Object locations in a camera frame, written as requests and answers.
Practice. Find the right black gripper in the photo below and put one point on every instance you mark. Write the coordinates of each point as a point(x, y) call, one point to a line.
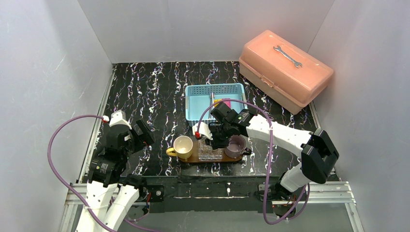
point(216, 137)

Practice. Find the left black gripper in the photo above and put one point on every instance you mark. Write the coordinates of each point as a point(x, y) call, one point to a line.
point(142, 133)

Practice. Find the purple translucent cup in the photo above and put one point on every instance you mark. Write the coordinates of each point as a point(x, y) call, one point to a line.
point(237, 147)

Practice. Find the cream yellow mug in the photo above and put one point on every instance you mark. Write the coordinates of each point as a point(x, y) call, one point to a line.
point(182, 148)

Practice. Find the light blue plastic basket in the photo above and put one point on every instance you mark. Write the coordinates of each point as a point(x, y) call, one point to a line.
point(197, 98)

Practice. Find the brown wooden oval tray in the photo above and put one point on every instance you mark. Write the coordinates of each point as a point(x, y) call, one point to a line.
point(194, 157)

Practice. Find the yellow toothpaste tube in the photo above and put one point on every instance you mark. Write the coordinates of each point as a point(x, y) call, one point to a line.
point(216, 102)

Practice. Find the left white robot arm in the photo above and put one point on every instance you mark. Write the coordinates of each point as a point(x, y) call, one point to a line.
point(109, 197)

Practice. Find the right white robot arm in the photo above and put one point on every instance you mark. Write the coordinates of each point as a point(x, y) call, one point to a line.
point(316, 150)

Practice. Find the pink toothpaste tube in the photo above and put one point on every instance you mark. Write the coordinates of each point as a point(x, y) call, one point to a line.
point(228, 103)

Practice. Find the grey toothbrush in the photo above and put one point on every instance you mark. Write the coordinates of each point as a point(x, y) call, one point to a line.
point(212, 98)

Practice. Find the pink plastic toolbox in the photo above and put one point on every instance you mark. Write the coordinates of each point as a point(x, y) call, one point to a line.
point(292, 88)

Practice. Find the silver open-end wrench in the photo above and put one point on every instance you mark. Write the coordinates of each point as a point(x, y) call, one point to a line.
point(296, 63)

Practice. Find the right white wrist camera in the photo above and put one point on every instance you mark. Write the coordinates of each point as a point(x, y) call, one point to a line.
point(202, 130)

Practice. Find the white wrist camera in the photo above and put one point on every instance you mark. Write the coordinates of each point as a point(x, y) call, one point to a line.
point(202, 130)
point(119, 118)

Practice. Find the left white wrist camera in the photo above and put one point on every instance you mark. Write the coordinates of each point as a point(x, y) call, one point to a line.
point(119, 118)

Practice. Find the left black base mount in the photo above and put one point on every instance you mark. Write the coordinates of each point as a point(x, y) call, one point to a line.
point(146, 193)

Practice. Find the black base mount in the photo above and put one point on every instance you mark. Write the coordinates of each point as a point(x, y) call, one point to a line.
point(146, 193)
point(280, 194)

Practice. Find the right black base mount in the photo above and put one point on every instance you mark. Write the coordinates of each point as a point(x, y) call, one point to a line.
point(280, 194)

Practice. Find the aluminium frame rail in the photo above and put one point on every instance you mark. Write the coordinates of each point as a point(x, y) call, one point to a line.
point(331, 192)

